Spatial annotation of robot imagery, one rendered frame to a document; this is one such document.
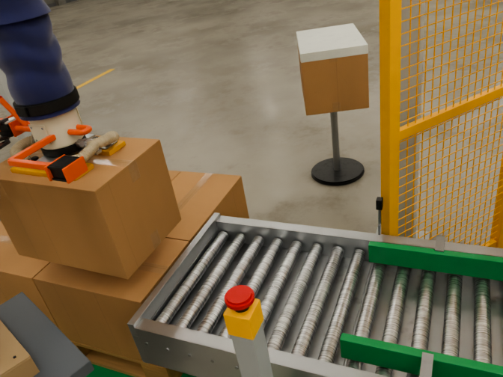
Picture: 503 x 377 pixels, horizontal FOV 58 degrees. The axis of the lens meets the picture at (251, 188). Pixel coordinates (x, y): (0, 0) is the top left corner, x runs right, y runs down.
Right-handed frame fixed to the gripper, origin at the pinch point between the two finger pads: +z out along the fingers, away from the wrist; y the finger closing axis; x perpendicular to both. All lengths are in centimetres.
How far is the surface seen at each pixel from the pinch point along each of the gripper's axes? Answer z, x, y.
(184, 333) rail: -32, 85, 61
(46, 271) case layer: -14, -1, 65
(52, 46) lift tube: 2.4, 35.7, -29.3
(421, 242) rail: 33, 155, 61
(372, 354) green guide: -24, 147, 60
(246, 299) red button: -51, 124, 16
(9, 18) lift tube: -9, 34, -41
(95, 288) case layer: -18, 31, 66
